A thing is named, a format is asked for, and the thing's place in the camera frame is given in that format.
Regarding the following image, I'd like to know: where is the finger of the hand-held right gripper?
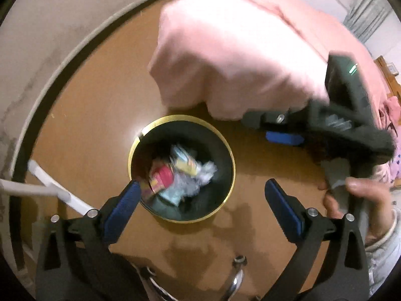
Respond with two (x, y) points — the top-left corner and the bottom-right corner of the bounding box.
(241, 109), (311, 147)

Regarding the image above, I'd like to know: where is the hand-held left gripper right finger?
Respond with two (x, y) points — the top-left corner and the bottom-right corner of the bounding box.
(265, 178), (370, 301)

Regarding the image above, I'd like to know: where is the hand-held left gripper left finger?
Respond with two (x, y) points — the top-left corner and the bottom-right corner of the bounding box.
(35, 179), (141, 301)

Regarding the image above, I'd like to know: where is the small pink yellow box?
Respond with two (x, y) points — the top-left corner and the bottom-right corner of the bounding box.
(149, 160), (175, 195)

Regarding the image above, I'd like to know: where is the black bin with gold rim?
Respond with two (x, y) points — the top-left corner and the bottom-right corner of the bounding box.
(128, 115), (236, 224)

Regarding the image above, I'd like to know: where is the torn yellow snack box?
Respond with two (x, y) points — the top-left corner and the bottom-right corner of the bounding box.
(171, 146), (201, 176)

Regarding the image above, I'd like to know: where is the person's right forearm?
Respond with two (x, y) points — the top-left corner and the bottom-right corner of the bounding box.
(365, 210), (401, 295)

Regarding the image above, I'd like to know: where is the person's right hand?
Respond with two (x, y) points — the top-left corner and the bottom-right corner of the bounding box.
(317, 176), (398, 242)

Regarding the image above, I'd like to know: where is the wooden furniture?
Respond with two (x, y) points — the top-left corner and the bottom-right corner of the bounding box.
(374, 56), (401, 101)

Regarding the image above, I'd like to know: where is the pink patterned cloth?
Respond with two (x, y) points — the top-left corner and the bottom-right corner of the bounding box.
(377, 96), (401, 187)

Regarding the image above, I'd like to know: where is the chrome chair leg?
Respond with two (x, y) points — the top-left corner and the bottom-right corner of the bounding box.
(138, 266), (176, 301)
(219, 255), (248, 301)

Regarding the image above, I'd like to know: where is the pink blanket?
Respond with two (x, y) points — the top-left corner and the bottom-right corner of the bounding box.
(147, 0), (395, 121)

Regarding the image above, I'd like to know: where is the grey curtain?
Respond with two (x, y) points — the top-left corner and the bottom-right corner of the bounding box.
(343, 0), (392, 43)

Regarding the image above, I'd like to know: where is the white plastic pipe frame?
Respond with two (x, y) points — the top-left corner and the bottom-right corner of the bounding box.
(0, 160), (97, 217)

